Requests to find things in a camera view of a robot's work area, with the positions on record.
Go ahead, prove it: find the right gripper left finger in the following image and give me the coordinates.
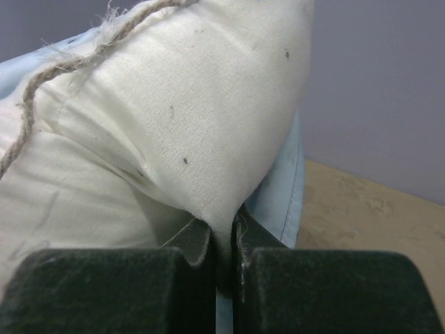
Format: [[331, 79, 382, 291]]
[[1, 220, 214, 333]]

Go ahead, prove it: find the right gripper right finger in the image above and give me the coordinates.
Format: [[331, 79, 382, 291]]
[[232, 207, 444, 333]]

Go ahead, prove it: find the light blue pillowcase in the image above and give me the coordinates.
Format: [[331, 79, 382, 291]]
[[0, 26, 307, 334]]

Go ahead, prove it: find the white pillow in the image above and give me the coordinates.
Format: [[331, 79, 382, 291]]
[[0, 0, 316, 279]]

